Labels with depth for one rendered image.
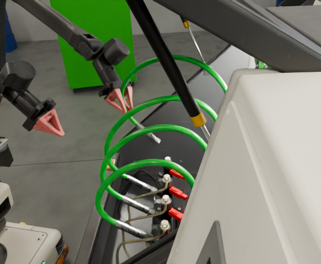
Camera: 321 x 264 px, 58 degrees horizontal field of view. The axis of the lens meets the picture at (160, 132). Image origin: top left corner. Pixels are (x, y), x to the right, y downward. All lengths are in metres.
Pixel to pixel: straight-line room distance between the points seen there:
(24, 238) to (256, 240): 1.82
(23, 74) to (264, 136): 0.68
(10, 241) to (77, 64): 2.74
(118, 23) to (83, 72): 0.81
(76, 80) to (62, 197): 2.12
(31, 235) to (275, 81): 1.79
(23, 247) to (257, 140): 1.77
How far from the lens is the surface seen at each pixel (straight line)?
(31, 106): 0.87
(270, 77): 0.35
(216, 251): 0.29
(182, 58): 0.79
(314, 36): 0.74
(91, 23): 4.06
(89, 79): 4.26
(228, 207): 0.28
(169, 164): 0.57
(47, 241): 1.91
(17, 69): 0.83
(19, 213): 2.58
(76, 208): 2.44
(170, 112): 1.14
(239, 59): 1.08
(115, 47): 0.94
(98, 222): 0.99
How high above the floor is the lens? 1.67
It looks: 32 degrees down
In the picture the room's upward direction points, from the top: 3 degrees counter-clockwise
